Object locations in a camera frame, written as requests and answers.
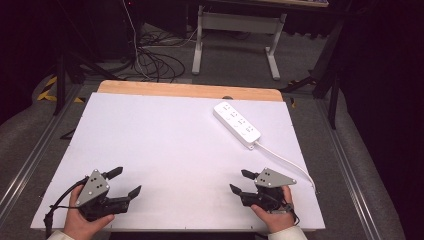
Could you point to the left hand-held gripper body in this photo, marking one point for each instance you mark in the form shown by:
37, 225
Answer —
95, 186

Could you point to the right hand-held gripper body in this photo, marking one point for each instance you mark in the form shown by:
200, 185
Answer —
270, 191

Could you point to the person's right hand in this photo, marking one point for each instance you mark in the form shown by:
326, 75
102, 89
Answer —
276, 218

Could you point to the person's left hand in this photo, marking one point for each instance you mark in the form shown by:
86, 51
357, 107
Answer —
80, 221

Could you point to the white board sheet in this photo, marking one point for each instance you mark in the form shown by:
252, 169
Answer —
166, 156

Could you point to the white power strip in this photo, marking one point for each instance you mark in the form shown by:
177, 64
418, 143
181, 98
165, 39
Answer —
236, 125

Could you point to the yellow black floor tape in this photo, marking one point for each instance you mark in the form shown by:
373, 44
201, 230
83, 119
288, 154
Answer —
46, 94

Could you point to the black tripod stand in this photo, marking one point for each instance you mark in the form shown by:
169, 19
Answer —
66, 63

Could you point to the black metal stand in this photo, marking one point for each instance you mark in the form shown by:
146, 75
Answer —
328, 73

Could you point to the aluminium floor rail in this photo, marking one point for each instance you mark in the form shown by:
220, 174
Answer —
33, 156
346, 166

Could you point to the white metal desk frame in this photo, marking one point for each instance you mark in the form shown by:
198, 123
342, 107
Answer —
236, 23

